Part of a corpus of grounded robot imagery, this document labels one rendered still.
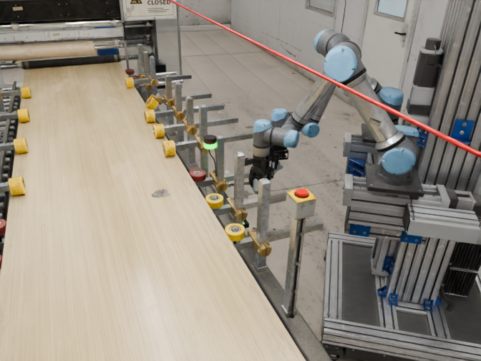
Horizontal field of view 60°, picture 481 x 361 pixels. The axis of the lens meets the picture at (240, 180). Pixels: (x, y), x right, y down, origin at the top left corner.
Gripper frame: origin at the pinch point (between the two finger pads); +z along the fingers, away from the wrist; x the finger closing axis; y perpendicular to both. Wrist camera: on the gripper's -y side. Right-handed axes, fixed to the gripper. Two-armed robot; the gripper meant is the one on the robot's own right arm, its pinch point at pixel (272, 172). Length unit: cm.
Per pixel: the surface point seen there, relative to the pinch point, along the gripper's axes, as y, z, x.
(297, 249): -32, -19, -82
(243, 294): -52, -8, -84
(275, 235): -24, -1, -52
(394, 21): 253, -31, 211
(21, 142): -121, -16, 52
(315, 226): -4, -1, -52
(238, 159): -32, -29, -31
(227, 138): -16.5, -13.1, 23.5
